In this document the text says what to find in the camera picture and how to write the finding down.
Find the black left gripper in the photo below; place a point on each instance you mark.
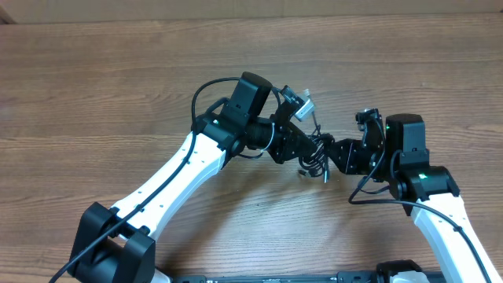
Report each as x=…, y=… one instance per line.
x=280, y=143

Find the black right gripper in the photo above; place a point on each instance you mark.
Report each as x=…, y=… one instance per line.
x=369, y=153

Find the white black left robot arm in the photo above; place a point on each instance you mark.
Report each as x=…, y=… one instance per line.
x=118, y=244

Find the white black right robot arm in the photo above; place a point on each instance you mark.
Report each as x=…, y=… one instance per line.
x=393, y=150

